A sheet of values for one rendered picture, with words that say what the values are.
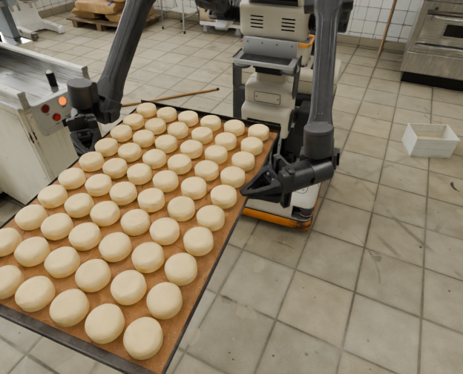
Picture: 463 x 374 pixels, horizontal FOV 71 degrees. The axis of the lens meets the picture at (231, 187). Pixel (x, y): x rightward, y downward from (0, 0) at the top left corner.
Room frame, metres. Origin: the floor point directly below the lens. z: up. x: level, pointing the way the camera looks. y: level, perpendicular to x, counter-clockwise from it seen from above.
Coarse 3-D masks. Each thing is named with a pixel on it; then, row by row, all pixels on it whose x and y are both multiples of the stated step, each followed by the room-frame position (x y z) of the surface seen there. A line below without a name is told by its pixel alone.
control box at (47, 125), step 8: (48, 96) 1.24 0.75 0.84; (56, 96) 1.24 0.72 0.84; (64, 96) 1.27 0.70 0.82; (32, 104) 1.17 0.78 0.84; (40, 104) 1.18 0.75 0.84; (48, 104) 1.21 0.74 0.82; (56, 104) 1.23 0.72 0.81; (32, 112) 1.17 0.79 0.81; (40, 112) 1.17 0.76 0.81; (48, 112) 1.20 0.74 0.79; (56, 112) 1.22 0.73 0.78; (64, 112) 1.25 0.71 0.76; (40, 120) 1.16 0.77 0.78; (48, 120) 1.18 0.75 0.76; (64, 120) 1.24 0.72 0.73; (40, 128) 1.17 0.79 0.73; (48, 128) 1.17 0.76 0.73; (56, 128) 1.20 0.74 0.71
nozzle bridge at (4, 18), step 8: (0, 0) 1.91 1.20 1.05; (8, 0) 1.91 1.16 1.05; (0, 8) 1.97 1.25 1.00; (8, 8) 1.99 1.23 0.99; (0, 16) 1.99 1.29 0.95; (8, 16) 1.98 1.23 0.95; (0, 24) 2.01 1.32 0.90; (8, 24) 1.96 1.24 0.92; (8, 32) 1.98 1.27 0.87; (16, 32) 1.98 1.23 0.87
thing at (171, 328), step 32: (192, 128) 0.71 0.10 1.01; (192, 160) 0.58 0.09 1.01; (256, 160) 0.58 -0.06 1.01; (192, 224) 0.40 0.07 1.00; (224, 224) 0.40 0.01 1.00; (96, 256) 0.33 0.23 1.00; (128, 256) 0.33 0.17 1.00; (64, 288) 0.27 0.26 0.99; (192, 288) 0.27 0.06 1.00; (128, 320) 0.22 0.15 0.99; (160, 320) 0.22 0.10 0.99; (160, 352) 0.18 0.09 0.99
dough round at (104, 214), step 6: (96, 204) 0.43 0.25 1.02; (102, 204) 0.43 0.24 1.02; (108, 204) 0.43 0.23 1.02; (114, 204) 0.43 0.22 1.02; (96, 210) 0.42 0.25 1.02; (102, 210) 0.42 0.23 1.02; (108, 210) 0.42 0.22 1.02; (114, 210) 0.42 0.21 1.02; (96, 216) 0.40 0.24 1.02; (102, 216) 0.40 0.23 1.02; (108, 216) 0.40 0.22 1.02; (114, 216) 0.40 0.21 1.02; (96, 222) 0.39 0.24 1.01; (102, 222) 0.39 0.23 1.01; (108, 222) 0.40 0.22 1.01; (114, 222) 0.40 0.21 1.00
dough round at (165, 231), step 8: (152, 224) 0.38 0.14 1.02; (160, 224) 0.38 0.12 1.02; (168, 224) 0.38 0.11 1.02; (176, 224) 0.38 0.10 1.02; (152, 232) 0.36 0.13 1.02; (160, 232) 0.36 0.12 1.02; (168, 232) 0.36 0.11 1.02; (176, 232) 0.37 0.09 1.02; (160, 240) 0.35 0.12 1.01; (168, 240) 0.35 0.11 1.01
